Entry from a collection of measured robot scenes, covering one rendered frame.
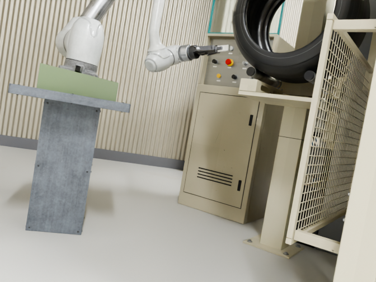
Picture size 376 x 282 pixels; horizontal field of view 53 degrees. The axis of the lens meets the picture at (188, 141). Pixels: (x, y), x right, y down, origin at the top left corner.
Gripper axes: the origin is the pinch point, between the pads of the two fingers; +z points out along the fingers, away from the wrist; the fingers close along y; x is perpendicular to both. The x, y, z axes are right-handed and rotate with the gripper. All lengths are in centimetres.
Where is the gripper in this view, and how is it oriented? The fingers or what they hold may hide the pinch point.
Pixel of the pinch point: (223, 48)
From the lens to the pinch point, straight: 203.7
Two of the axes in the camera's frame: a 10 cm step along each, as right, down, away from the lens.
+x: -0.5, 10.0, -0.3
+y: 5.6, 0.5, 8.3
